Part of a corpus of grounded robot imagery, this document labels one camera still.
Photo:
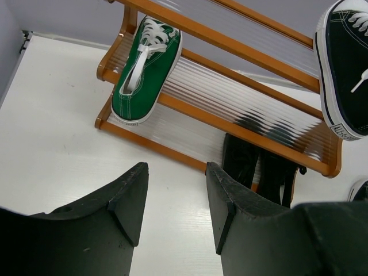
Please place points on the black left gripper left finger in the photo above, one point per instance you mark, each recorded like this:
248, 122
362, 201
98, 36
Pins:
94, 235

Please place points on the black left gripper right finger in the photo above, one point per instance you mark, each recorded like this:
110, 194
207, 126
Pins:
255, 236

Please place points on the all black sneaker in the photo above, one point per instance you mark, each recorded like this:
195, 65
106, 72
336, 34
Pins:
277, 177
239, 159

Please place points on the green sneaker white laces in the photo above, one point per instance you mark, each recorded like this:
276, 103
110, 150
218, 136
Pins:
155, 51

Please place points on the black sneaker white laces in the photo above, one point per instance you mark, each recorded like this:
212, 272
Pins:
340, 46

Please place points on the orange wooden shoe shelf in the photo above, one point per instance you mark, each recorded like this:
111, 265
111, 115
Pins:
205, 97

